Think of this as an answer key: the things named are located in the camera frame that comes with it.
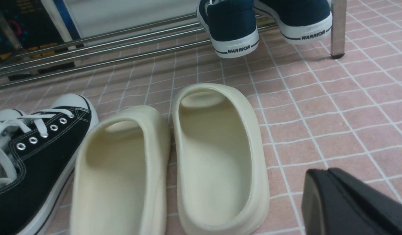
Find right cream foam slide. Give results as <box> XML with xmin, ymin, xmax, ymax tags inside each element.
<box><xmin>172</xmin><ymin>83</ymin><xmax>270</xmax><ymax>235</ymax></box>

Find black book with orange text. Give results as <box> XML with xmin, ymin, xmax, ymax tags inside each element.
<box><xmin>0</xmin><ymin>0</ymin><xmax>84</xmax><ymax>72</ymax></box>

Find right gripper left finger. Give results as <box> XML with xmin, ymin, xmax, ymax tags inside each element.
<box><xmin>301</xmin><ymin>169</ymin><xmax>388</xmax><ymax>235</ymax></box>

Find left cream foam slide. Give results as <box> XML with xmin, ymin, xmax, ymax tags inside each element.
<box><xmin>70</xmin><ymin>105</ymin><xmax>171</xmax><ymax>235</ymax></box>

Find metal shoe rack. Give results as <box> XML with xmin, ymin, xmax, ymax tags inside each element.
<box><xmin>0</xmin><ymin>0</ymin><xmax>347</xmax><ymax>89</ymax></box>

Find navy canvas sneaker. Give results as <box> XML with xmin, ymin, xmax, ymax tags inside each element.
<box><xmin>254</xmin><ymin>0</ymin><xmax>332</xmax><ymax>45</ymax></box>
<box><xmin>196</xmin><ymin>0</ymin><xmax>259</xmax><ymax>58</ymax></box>

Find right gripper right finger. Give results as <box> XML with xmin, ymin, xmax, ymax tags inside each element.
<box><xmin>328</xmin><ymin>168</ymin><xmax>402</xmax><ymax>235</ymax></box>

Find right black canvas sneaker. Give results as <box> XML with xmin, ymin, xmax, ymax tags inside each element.
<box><xmin>0</xmin><ymin>94</ymin><xmax>99</xmax><ymax>235</ymax></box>

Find pink checked cloth mat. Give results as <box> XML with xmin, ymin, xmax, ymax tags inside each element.
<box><xmin>0</xmin><ymin>0</ymin><xmax>402</xmax><ymax>235</ymax></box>

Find cream foam slide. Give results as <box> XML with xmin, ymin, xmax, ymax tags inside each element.
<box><xmin>172</xmin><ymin>83</ymin><xmax>270</xmax><ymax>235</ymax></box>
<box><xmin>70</xmin><ymin>105</ymin><xmax>171</xmax><ymax>235</ymax></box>

